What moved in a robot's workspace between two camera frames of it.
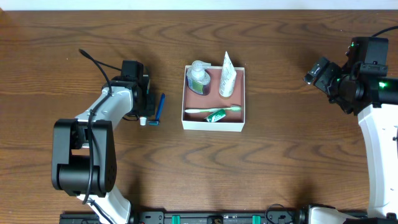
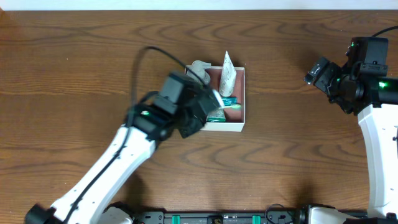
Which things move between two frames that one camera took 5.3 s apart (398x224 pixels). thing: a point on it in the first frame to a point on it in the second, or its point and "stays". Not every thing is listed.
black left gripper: (148, 101) to (203, 104)
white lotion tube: (229, 75) stays
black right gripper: (321, 76) stays
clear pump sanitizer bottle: (198, 76) stays
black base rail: (196, 217) stays
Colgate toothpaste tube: (143, 120) to (229, 101)
